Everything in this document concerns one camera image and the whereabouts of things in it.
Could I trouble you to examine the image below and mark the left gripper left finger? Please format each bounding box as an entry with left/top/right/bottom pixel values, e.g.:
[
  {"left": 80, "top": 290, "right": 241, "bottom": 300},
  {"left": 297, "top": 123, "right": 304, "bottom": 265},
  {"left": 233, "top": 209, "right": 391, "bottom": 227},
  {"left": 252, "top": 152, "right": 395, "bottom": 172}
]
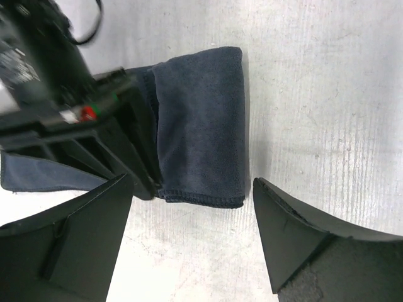
[{"left": 1, "top": 175, "right": 133, "bottom": 301}]

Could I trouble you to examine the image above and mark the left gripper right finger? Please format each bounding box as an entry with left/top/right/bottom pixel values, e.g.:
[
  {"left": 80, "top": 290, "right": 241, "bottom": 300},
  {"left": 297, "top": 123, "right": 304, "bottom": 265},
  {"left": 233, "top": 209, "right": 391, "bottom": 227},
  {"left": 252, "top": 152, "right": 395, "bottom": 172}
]
[{"left": 253, "top": 178, "right": 402, "bottom": 301}]

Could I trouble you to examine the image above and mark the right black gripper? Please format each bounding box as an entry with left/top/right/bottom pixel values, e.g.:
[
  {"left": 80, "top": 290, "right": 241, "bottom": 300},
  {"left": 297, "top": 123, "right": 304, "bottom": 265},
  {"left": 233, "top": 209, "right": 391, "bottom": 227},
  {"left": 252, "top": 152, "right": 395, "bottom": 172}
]
[{"left": 1, "top": 68, "right": 162, "bottom": 200}]

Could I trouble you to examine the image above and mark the dark blue towel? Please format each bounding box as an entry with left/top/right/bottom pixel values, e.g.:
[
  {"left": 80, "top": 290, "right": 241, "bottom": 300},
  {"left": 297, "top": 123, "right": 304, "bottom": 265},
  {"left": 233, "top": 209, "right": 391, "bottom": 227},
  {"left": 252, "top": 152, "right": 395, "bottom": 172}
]
[{"left": 1, "top": 47, "right": 246, "bottom": 208}]

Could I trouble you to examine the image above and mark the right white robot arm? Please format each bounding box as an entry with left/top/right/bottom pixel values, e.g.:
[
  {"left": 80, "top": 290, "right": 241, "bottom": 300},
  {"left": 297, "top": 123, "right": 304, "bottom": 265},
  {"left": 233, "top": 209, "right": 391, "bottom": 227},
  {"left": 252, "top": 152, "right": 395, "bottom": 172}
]
[{"left": 1, "top": 1, "right": 162, "bottom": 200}]

